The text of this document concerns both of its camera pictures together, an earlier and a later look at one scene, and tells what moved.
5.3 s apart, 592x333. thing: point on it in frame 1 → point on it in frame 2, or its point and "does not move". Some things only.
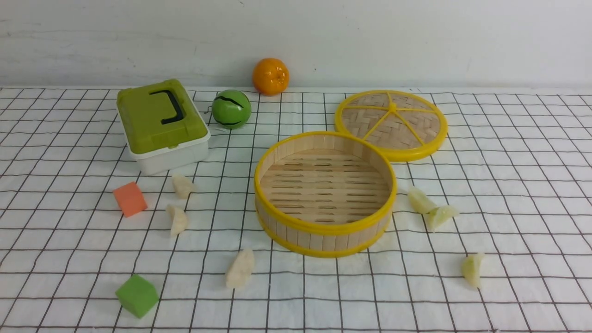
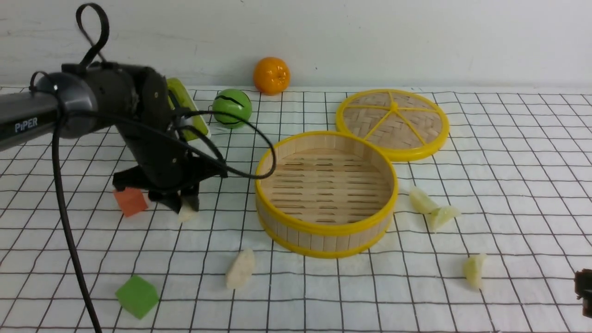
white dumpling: (179, 220) → (186, 213)
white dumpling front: (240, 269) does not move
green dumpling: (419, 202) does not move
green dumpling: (440, 214) does not move
